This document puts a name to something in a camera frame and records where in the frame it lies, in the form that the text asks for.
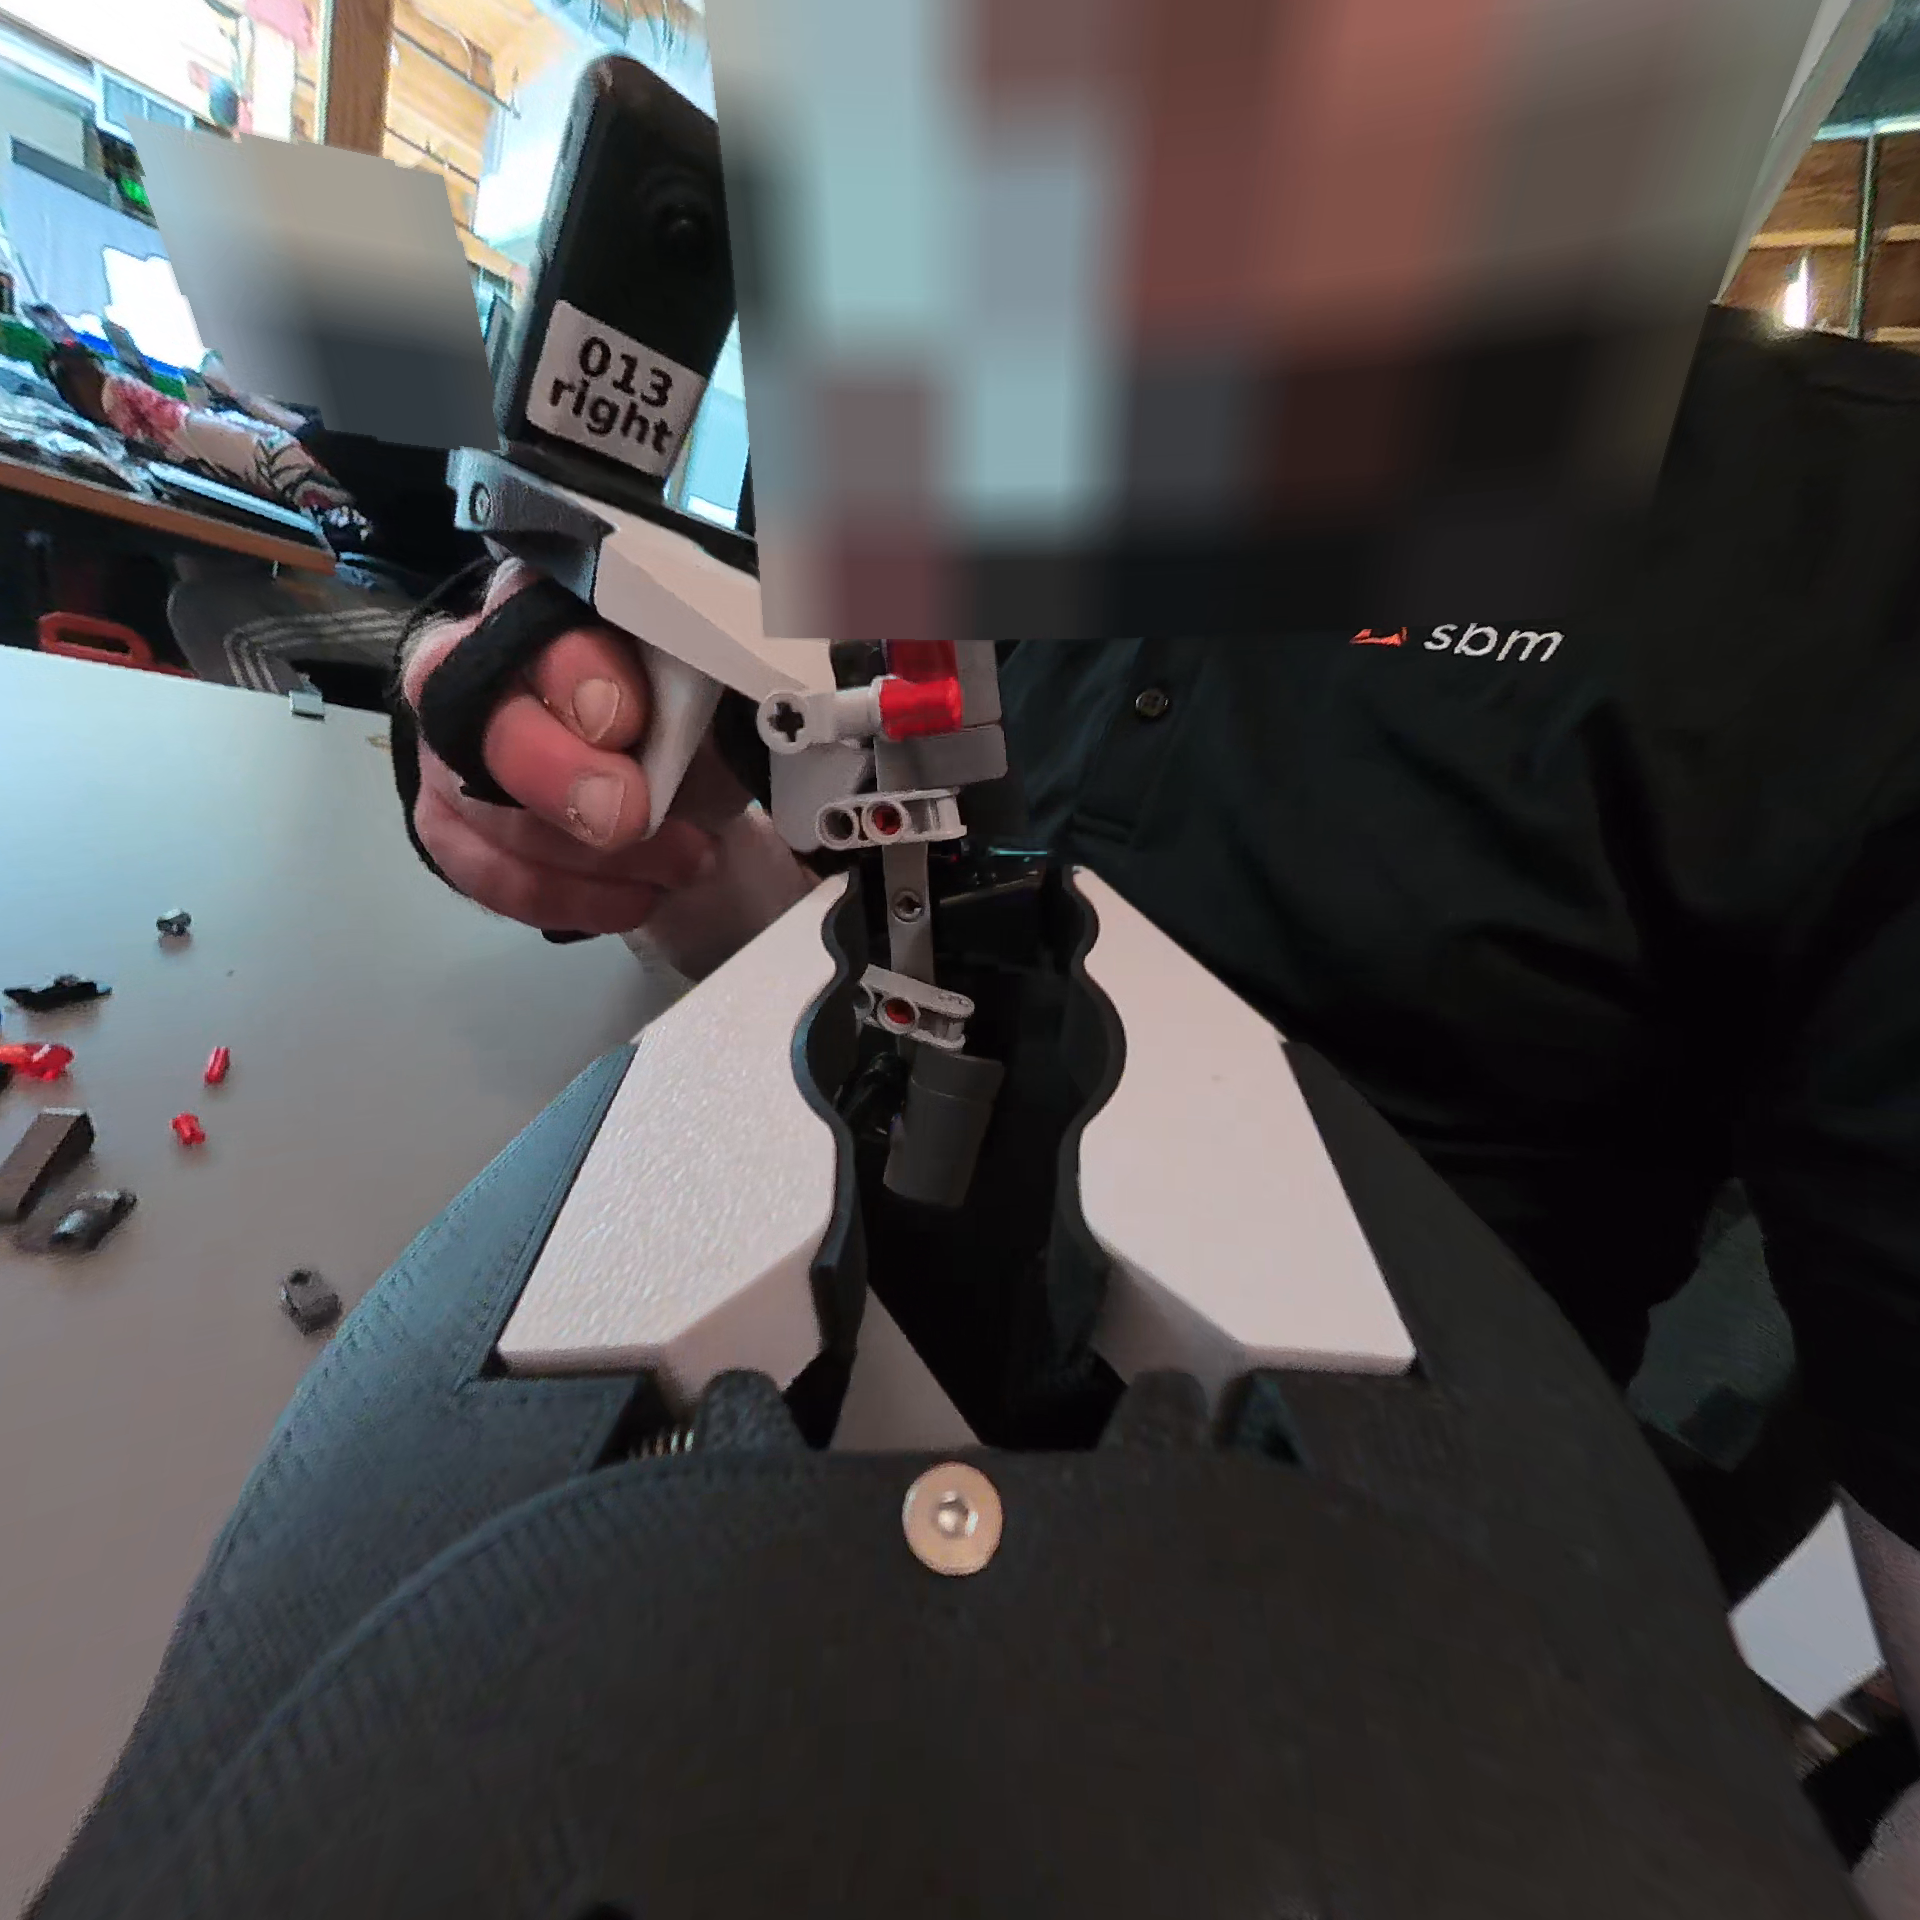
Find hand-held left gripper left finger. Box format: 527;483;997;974
491;874;875;1388

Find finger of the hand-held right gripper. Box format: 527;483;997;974
598;505;881;856

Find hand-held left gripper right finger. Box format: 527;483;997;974
1055;863;1422;1388

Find grey black lego subassembly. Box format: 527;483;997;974
757;636;1053;1207

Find scattered lego pieces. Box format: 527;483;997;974
0;903;347;1338

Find person's right hand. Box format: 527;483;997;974
393;576;723;942

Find pile of colourful clothes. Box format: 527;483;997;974
0;290;377;548

